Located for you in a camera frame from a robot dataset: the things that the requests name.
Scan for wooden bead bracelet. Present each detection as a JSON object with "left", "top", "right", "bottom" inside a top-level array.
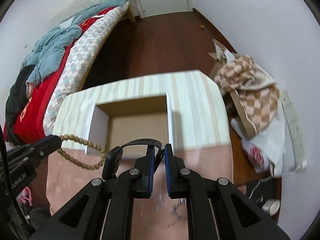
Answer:
[{"left": 56, "top": 133, "right": 107, "bottom": 171}]

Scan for black fitness band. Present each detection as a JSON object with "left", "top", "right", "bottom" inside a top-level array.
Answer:
[{"left": 102, "top": 138, "right": 164, "bottom": 180}]

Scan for red blanket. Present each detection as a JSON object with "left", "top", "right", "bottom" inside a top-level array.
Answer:
[{"left": 3, "top": 6, "right": 118, "bottom": 145}]

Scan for pink slippers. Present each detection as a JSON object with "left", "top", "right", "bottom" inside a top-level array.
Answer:
[{"left": 20, "top": 187, "right": 33, "bottom": 207}]

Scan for white cardboard box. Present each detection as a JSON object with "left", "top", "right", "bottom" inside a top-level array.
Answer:
[{"left": 83, "top": 94, "right": 174, "bottom": 152}]

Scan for black fuzzy garment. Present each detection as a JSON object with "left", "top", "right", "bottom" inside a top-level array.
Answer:
[{"left": 4, "top": 64, "right": 37, "bottom": 131}]

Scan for pink striped table cloth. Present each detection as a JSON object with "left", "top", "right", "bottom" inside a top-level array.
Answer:
[{"left": 46, "top": 70, "right": 233, "bottom": 239}]

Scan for blue quilted jacket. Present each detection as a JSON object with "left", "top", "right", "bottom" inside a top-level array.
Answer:
[{"left": 21, "top": 0, "right": 129, "bottom": 86}]

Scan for white plastic bag red print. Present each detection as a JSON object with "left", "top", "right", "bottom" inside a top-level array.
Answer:
[{"left": 231, "top": 113, "right": 285, "bottom": 177}]

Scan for white round cup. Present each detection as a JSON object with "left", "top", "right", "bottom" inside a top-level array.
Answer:
[{"left": 261, "top": 199, "right": 280, "bottom": 216}]

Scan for checkered bed sheet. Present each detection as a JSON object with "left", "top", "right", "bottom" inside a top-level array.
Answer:
[{"left": 43, "top": 1, "right": 130, "bottom": 135}]

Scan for beige checkered cloth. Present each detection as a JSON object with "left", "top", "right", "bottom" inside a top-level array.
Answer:
[{"left": 213, "top": 55, "right": 280, "bottom": 139}]

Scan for white power strip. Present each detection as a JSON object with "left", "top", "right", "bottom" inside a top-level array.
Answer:
[{"left": 280, "top": 90, "right": 308, "bottom": 174}]

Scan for brown cardboard scraps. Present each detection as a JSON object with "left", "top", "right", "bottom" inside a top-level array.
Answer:
[{"left": 208, "top": 39, "right": 238, "bottom": 80}]

